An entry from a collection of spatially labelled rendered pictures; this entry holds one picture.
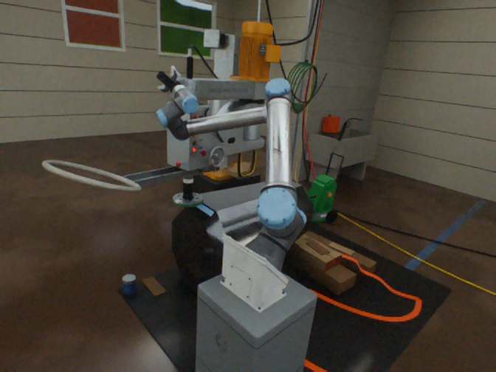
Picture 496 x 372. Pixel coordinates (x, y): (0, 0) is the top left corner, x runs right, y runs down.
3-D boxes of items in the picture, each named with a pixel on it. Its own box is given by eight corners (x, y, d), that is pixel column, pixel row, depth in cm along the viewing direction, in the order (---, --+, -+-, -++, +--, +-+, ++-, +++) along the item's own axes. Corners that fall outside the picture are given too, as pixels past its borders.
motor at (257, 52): (250, 79, 270) (254, 26, 256) (280, 83, 253) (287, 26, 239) (228, 77, 249) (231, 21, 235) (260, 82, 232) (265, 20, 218)
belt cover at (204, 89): (252, 99, 277) (254, 79, 272) (276, 103, 264) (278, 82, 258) (160, 102, 205) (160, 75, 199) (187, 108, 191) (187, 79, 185)
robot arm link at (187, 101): (178, 105, 158) (195, 94, 159) (170, 94, 165) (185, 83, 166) (187, 119, 165) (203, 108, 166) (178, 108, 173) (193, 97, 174)
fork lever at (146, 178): (202, 164, 248) (203, 159, 246) (221, 171, 237) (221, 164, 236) (120, 181, 195) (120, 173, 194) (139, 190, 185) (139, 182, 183)
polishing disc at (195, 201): (189, 193, 247) (189, 188, 245) (209, 201, 234) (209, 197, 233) (165, 200, 230) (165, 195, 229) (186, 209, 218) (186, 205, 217)
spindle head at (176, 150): (204, 159, 249) (206, 100, 233) (225, 166, 237) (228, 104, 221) (166, 167, 222) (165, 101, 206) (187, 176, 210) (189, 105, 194)
